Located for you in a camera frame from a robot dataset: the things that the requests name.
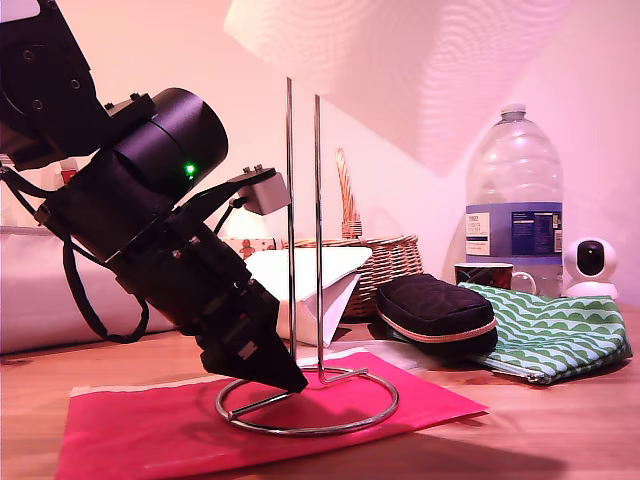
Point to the pale padded zip bag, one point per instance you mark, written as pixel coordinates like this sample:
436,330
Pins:
30,300

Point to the gingerbread print tissue box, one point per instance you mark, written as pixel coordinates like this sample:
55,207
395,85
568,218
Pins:
250,246

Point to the green wave-pattern pouch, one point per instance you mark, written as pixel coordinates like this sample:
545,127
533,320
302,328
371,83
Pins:
560,330

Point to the white folded paper bag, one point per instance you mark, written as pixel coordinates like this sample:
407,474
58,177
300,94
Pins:
345,265

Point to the large clear water bottle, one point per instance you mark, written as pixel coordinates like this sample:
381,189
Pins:
515,175

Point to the red flat envelope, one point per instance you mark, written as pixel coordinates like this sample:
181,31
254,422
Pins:
150,440

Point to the patterned mug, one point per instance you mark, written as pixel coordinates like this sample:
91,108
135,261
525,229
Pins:
482,275

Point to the small white round camera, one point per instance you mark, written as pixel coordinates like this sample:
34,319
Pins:
590,290

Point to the white paper towel roll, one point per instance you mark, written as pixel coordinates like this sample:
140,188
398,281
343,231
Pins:
400,75

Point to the red and white carton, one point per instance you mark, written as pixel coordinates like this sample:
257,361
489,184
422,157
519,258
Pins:
67,176

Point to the black quilted zip pouch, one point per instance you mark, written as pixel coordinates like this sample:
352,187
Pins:
430,300

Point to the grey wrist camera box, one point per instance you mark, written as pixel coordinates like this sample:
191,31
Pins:
267,197

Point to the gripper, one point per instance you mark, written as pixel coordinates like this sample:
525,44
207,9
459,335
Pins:
185,270

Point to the clear plastic sleeve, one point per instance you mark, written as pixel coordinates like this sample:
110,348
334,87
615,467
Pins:
400,357

